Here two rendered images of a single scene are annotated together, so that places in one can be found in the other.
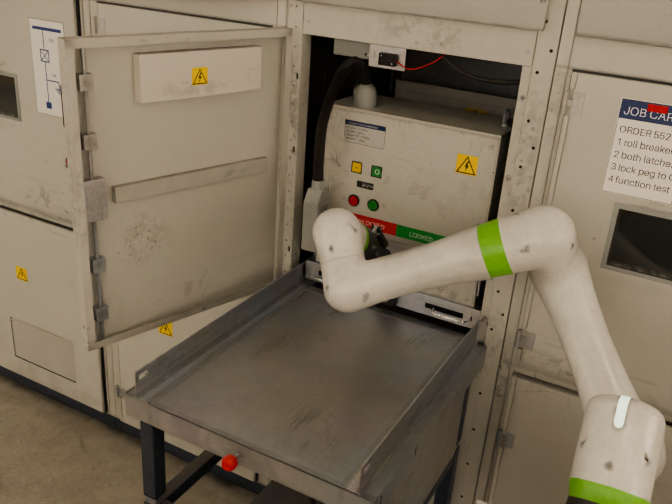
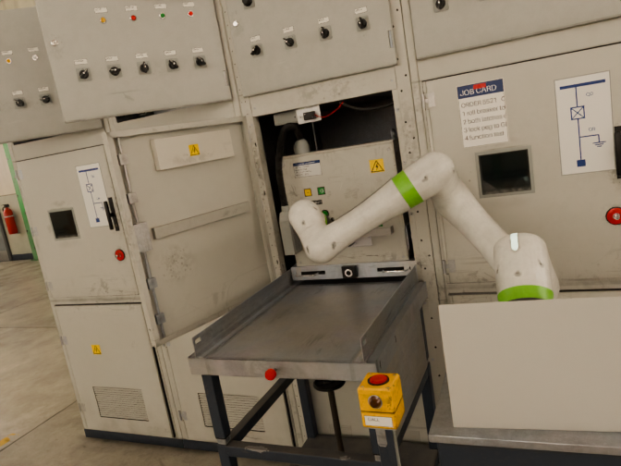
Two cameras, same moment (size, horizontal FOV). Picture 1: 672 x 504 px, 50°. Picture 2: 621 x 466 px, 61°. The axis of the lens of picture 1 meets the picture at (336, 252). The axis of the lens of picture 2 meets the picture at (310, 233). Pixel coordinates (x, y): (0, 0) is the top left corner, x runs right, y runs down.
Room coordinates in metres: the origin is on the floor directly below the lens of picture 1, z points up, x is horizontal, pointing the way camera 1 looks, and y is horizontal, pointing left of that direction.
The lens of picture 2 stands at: (-0.25, 0.05, 1.47)
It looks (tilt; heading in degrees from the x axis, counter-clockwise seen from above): 11 degrees down; 358
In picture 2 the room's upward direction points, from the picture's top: 10 degrees counter-clockwise
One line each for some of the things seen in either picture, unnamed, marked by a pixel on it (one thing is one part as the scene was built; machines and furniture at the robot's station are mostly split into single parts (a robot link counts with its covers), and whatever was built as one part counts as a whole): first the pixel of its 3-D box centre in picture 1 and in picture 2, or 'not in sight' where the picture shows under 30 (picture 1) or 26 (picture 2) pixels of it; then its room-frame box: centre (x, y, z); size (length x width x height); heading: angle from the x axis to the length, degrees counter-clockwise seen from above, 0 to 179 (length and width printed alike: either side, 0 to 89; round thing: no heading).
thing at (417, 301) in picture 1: (391, 290); (352, 269); (1.86, -0.17, 0.89); 0.54 x 0.05 x 0.06; 63
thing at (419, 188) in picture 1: (398, 208); (341, 210); (1.84, -0.16, 1.15); 0.48 x 0.01 x 0.48; 63
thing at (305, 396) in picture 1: (320, 377); (319, 324); (1.50, 0.02, 0.82); 0.68 x 0.62 x 0.06; 153
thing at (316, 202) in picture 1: (316, 218); (290, 232); (1.88, 0.06, 1.09); 0.08 x 0.05 x 0.17; 153
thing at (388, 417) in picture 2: not in sight; (381, 399); (0.86, -0.08, 0.85); 0.08 x 0.08 x 0.10; 63
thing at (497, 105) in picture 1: (473, 122); not in sight; (2.35, -0.42, 1.28); 0.58 x 0.02 x 0.19; 63
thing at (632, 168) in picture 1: (647, 151); (482, 114); (1.53, -0.65, 1.43); 0.15 x 0.01 x 0.21; 63
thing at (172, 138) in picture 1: (188, 181); (200, 222); (1.76, 0.39, 1.21); 0.63 x 0.07 x 0.74; 136
